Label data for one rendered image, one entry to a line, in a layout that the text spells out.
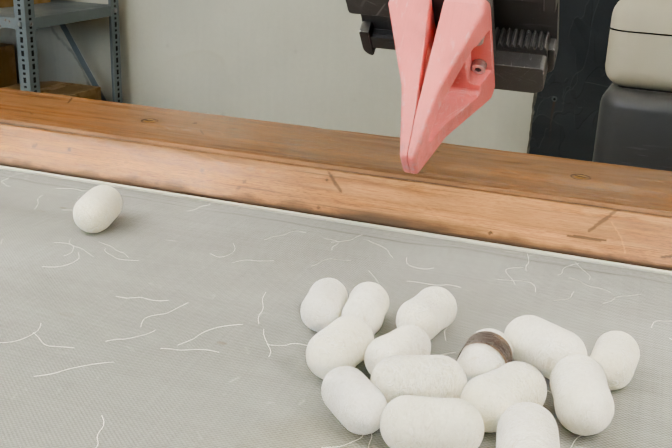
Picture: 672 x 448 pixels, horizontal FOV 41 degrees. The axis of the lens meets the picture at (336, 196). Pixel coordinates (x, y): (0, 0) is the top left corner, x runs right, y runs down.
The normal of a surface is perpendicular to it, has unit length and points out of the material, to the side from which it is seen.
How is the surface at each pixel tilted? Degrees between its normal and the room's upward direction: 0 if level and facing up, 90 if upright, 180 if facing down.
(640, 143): 90
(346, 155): 0
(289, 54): 90
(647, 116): 90
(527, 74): 131
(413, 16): 63
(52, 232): 0
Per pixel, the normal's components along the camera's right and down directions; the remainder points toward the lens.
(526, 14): -0.28, 0.84
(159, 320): 0.04, -0.94
